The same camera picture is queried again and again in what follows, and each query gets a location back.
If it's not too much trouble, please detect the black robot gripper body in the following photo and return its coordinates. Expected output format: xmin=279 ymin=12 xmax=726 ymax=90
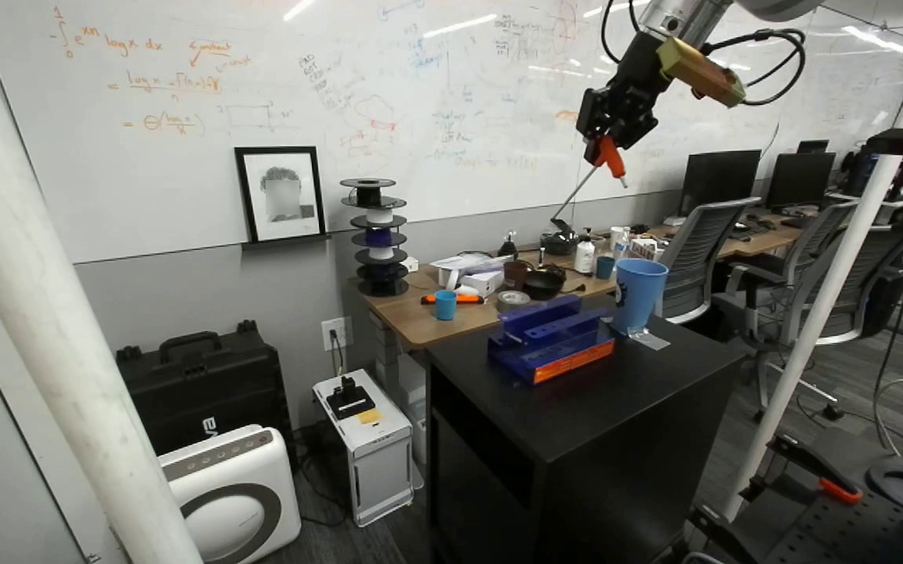
xmin=577 ymin=32 xmax=667 ymax=147

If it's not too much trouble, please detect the orange handled T wrench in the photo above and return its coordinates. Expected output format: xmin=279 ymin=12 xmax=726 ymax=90
xmin=565 ymin=136 xmax=628 ymax=203

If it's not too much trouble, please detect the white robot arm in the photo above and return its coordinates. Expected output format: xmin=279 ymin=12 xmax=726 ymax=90
xmin=577 ymin=0 xmax=822 ymax=176

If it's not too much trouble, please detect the large blue plastic cup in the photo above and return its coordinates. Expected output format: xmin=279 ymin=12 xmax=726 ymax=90
xmin=619 ymin=258 xmax=667 ymax=334

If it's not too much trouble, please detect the blue and orange toolbox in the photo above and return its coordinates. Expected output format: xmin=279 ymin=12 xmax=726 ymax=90
xmin=488 ymin=296 xmax=613 ymax=386

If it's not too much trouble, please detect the small blue cup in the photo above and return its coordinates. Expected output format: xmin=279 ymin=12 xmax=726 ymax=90
xmin=434 ymin=290 xmax=458 ymax=322

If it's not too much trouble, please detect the black bowl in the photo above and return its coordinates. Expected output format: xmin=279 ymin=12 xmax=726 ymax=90
xmin=522 ymin=272 xmax=565 ymax=302

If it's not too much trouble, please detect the grey office chair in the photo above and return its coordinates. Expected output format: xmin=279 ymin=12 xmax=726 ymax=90
xmin=657 ymin=198 xmax=752 ymax=325

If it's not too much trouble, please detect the orange utility knife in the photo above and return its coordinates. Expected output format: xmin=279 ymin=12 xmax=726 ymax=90
xmin=419 ymin=293 xmax=482 ymax=305

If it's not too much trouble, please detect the stack of filament spools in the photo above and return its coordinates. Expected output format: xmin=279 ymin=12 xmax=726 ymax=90
xmin=343 ymin=179 xmax=408 ymax=298

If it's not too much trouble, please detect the wooden side table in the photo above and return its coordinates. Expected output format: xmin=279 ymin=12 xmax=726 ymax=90
xmin=364 ymin=214 xmax=798 ymax=351

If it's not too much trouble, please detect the white tripod pole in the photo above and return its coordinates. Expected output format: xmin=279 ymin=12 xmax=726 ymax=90
xmin=721 ymin=104 xmax=903 ymax=520

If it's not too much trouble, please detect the framed portrait picture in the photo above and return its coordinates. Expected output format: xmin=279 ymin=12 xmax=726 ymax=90
xmin=235 ymin=147 xmax=326 ymax=244

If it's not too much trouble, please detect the black cabinet table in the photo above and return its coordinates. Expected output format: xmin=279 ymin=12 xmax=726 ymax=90
xmin=427 ymin=322 xmax=743 ymax=564

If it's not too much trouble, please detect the white computer box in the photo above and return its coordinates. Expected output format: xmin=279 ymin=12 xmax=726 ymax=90
xmin=312 ymin=369 xmax=413 ymax=527

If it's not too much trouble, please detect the black hard carrying case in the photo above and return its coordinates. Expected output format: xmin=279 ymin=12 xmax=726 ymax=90
xmin=115 ymin=319 xmax=290 ymax=456

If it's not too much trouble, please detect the white air purifier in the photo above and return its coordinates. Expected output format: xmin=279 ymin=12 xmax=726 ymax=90
xmin=161 ymin=423 xmax=301 ymax=564

